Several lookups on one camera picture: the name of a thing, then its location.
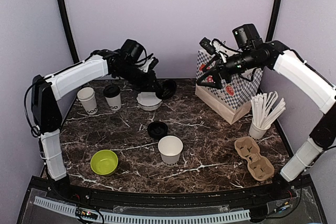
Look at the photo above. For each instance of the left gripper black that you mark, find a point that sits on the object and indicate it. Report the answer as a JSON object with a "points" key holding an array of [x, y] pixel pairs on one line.
{"points": [[147, 86]]}

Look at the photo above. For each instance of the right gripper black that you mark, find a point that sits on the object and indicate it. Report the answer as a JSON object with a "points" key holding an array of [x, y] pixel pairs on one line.
{"points": [[221, 68]]}

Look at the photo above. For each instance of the white paper coffee cup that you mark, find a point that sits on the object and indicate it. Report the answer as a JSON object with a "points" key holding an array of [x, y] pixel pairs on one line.
{"points": [[114, 103]]}

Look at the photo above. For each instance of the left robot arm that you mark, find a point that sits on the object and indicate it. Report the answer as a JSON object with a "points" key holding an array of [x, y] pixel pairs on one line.
{"points": [[47, 91]]}

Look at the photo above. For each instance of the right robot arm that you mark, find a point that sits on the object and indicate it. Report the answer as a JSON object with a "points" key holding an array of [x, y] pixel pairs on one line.
{"points": [[286, 62]]}

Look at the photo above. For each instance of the patterned paper takeout bag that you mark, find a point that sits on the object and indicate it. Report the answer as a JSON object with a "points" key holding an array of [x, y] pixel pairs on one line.
{"points": [[232, 102]]}

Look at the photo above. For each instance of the white fluted ceramic bowl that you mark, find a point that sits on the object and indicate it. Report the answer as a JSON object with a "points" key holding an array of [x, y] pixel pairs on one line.
{"points": [[148, 101]]}

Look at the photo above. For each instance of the stack of black lids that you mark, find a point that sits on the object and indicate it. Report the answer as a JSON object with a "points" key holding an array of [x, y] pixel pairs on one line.
{"points": [[157, 130]]}

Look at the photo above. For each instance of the stack of white paper cups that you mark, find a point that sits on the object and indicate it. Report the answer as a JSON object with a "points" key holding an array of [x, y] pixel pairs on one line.
{"points": [[88, 100]]}

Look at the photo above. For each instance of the bundle of white wrapped straws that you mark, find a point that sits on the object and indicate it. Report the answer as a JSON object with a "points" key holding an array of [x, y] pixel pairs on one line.
{"points": [[262, 109]]}

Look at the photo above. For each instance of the green bowl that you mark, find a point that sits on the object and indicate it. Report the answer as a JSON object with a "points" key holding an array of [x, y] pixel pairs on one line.
{"points": [[104, 162]]}

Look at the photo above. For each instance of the brown cardboard cup carrier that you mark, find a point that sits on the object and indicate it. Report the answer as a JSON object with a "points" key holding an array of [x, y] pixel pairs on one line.
{"points": [[259, 166]]}

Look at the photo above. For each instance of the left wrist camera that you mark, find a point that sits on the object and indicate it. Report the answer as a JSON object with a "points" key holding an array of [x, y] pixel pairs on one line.
{"points": [[131, 50]]}

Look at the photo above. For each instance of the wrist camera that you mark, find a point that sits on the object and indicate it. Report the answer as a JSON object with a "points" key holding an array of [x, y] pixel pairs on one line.
{"points": [[247, 37], [131, 50]]}

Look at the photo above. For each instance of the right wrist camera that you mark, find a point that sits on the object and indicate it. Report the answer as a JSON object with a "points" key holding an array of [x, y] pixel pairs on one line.
{"points": [[247, 37]]}

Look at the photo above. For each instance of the right black corner post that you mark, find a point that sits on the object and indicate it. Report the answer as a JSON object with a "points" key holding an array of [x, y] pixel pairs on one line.
{"points": [[273, 20]]}

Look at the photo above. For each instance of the black corner post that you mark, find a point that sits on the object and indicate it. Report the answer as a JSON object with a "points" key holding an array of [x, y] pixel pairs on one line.
{"points": [[67, 30], [273, 20]]}

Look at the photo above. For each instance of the black front rail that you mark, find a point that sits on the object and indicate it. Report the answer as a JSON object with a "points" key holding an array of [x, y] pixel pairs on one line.
{"points": [[303, 195]]}

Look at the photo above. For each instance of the left black corner post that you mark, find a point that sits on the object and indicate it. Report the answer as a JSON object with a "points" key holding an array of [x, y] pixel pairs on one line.
{"points": [[67, 30]]}

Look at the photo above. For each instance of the white slotted cable duct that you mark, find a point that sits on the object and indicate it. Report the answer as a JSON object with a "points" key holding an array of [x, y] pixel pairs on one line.
{"points": [[139, 215]]}

